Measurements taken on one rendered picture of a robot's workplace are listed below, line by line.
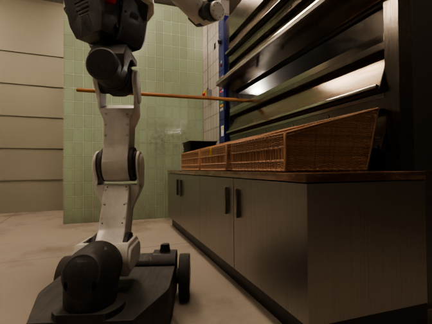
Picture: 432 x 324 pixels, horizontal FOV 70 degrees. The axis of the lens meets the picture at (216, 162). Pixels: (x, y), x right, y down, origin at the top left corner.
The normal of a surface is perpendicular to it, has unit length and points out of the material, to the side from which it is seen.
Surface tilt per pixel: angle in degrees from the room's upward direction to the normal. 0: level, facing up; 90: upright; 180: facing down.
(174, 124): 90
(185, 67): 90
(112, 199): 64
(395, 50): 90
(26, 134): 90
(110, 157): 70
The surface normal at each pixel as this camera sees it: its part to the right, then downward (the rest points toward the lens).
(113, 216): 0.04, -0.45
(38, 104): 0.39, -0.02
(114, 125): 0.05, -0.13
